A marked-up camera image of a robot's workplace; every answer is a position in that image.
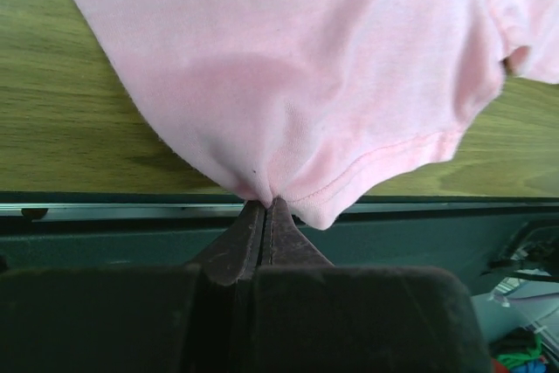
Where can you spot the aluminium frame rail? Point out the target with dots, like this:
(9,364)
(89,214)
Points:
(51,212)

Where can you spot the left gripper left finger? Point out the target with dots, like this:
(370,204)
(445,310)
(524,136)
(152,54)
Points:
(130,319)

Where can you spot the pink t shirt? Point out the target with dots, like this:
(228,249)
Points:
(318,101)

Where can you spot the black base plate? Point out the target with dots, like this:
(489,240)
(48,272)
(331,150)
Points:
(459,234)

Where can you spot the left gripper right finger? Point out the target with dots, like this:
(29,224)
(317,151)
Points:
(306,315)

